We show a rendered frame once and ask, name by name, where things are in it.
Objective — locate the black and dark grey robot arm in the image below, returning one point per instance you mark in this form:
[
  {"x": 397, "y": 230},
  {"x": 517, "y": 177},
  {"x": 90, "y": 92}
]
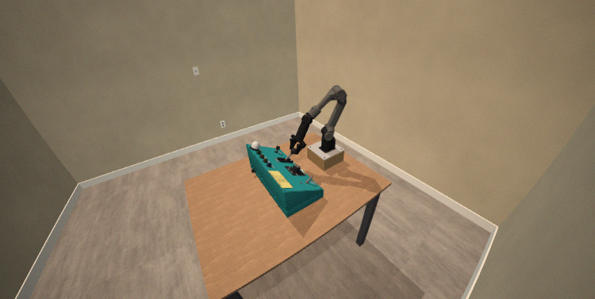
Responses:
[{"x": 328, "y": 142}]

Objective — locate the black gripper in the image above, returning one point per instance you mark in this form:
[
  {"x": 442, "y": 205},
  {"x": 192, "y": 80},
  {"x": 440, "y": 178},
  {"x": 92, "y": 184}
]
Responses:
[{"x": 299, "y": 137}]

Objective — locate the teal control console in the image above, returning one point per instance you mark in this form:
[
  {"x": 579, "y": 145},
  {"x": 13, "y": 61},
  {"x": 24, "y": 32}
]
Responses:
[{"x": 291, "y": 188}]

